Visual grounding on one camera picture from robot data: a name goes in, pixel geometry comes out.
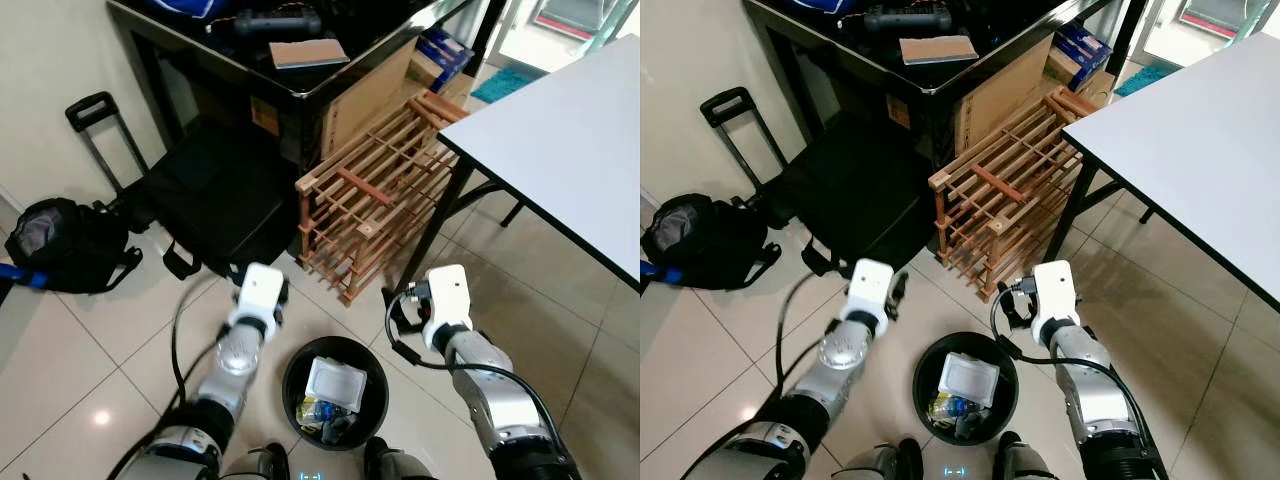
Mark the clear white plastic food container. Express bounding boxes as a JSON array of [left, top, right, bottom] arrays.
[[935, 351, 1002, 410], [304, 356, 367, 414]]

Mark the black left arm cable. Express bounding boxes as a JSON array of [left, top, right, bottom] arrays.
[[772, 270, 851, 401], [168, 272, 223, 413]]

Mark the right robot leg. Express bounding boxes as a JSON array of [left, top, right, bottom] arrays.
[[994, 431, 1053, 480], [363, 436, 439, 480]]

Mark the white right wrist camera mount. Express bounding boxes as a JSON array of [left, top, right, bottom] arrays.
[[424, 264, 472, 349], [1030, 260, 1082, 344]]

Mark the robot leg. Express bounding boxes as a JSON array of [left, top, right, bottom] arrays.
[[994, 431, 1053, 480], [222, 444, 293, 480], [833, 438, 927, 480], [363, 436, 439, 480]]

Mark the black trolley bag with handle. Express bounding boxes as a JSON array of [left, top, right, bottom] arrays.
[[699, 86, 937, 277], [64, 91, 302, 281]]

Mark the black electronic device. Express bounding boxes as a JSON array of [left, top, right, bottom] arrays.
[[861, 4, 954, 36], [233, 7, 324, 40]]

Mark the white folding table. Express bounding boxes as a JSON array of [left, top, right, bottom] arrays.
[[386, 34, 641, 301], [1045, 33, 1280, 313]]

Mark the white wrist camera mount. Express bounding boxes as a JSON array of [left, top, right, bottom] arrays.
[[228, 263, 289, 335], [424, 264, 472, 349], [1030, 260, 1082, 344], [845, 258, 896, 324]]

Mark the black glass table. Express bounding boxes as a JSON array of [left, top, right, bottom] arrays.
[[106, 0, 483, 173], [742, 0, 1136, 166]]

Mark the left robot leg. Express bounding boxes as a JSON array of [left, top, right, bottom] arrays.
[[222, 444, 293, 480], [833, 438, 927, 480]]

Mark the teal floor mat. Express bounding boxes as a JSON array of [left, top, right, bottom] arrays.
[[469, 64, 542, 107], [1112, 61, 1183, 100]]

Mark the blue yellow crumpled wrapper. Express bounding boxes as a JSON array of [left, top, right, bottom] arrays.
[[297, 397, 347, 433], [927, 393, 979, 431]]

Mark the wooden slatted rack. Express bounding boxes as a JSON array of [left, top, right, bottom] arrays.
[[927, 86, 1103, 303], [295, 89, 472, 307]]

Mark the flat brown cardboard packet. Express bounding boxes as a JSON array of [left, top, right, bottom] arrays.
[[898, 34, 981, 67], [269, 38, 352, 72]]

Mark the blue printed carton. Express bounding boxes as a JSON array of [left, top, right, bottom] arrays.
[[1052, 21, 1114, 77], [412, 27, 477, 83]]

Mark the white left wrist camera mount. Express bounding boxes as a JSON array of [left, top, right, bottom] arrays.
[[845, 258, 896, 324], [228, 263, 289, 335]]

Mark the black backpack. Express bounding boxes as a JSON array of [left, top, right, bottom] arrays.
[[4, 196, 144, 296], [640, 192, 784, 292]]

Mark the black round rubbish bin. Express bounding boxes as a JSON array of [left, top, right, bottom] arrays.
[[911, 331, 1022, 447], [281, 336, 392, 447]]

